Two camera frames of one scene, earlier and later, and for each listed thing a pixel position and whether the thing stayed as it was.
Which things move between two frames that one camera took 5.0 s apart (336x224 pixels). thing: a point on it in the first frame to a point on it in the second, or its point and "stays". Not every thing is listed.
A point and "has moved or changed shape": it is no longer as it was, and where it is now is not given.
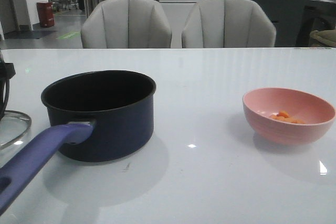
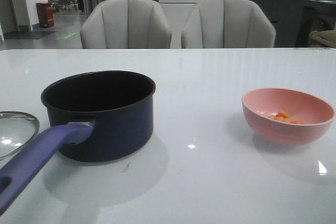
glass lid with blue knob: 13,125 has moved or changed shape
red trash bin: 45,13 stays
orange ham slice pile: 284,116 stays
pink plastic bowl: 288,116 stays
